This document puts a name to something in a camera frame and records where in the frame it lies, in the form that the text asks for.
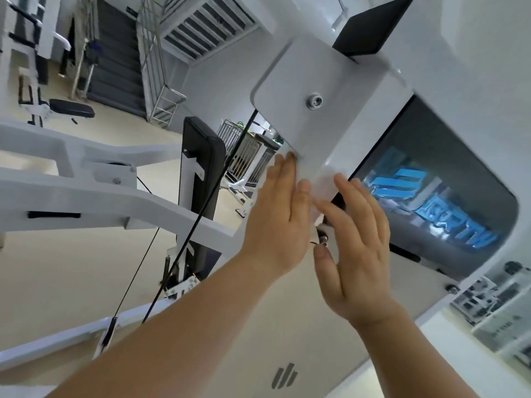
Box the person's right hand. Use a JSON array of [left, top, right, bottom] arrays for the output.
[[313, 173, 401, 329]]

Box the person's left hand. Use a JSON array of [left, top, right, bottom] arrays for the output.
[[238, 153, 312, 278]]

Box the white wipe cloth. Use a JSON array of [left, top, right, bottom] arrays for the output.
[[300, 163, 346, 203]]

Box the person's right forearm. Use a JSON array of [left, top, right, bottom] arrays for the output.
[[356, 302, 422, 398]]

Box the person's left forearm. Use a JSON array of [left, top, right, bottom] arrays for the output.
[[39, 253, 288, 398]]

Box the metal barrier fence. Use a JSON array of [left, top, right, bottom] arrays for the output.
[[217, 117, 279, 184]]

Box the black padded backrest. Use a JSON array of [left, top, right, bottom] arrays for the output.
[[178, 116, 227, 283]]

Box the dark tinted window panel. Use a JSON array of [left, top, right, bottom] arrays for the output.
[[323, 94, 520, 283]]

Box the white rounded cover plate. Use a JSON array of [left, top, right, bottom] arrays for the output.
[[250, 36, 391, 179]]

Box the white gym machine tower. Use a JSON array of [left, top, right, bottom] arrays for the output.
[[143, 0, 531, 398]]

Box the metal stair railing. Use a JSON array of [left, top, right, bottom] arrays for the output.
[[136, 0, 188, 130]]

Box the black square pad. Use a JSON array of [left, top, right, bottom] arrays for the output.
[[332, 0, 415, 65]]

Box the instruction label plate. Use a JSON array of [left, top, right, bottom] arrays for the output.
[[451, 261, 531, 363]]

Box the grey staircase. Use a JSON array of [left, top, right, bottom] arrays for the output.
[[85, 0, 147, 117]]

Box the black padded bench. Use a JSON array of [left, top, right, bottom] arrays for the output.
[[49, 98, 95, 120]]

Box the black steel cable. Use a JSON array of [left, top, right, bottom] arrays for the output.
[[142, 111, 258, 324], [111, 227, 160, 320]]

